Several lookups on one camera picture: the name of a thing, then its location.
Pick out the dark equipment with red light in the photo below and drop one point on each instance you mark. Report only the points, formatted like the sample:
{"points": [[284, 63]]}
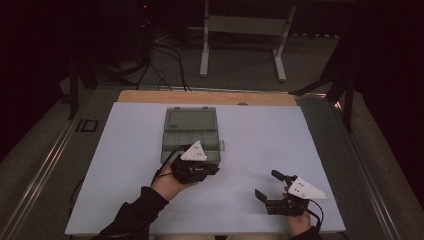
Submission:
{"points": [[145, 20]]}

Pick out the person's left hand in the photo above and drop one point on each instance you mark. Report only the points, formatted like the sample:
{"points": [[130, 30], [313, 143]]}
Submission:
{"points": [[168, 186]]}

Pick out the grey plastic compartment box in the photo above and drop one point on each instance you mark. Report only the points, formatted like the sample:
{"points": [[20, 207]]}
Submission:
{"points": [[190, 128]]}

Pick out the person's right hand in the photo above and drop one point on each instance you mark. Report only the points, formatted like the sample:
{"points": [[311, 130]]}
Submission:
{"points": [[298, 223]]}

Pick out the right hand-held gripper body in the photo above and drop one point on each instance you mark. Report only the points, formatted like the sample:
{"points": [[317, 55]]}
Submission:
{"points": [[305, 191]]}

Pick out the white board mat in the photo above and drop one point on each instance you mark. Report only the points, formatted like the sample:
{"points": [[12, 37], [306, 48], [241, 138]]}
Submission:
{"points": [[253, 150]]}

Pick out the white metal stand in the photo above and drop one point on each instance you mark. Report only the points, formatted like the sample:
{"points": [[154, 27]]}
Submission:
{"points": [[245, 25]]}

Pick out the black tripod stand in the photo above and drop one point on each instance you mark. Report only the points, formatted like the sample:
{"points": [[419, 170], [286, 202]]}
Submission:
{"points": [[74, 86], [346, 86]]}

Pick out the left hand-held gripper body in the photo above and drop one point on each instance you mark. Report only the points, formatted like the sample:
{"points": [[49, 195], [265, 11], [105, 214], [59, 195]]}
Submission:
{"points": [[193, 163]]}

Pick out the metal floor rail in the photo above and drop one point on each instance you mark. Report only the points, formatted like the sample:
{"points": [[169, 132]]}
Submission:
{"points": [[43, 170], [363, 173]]}

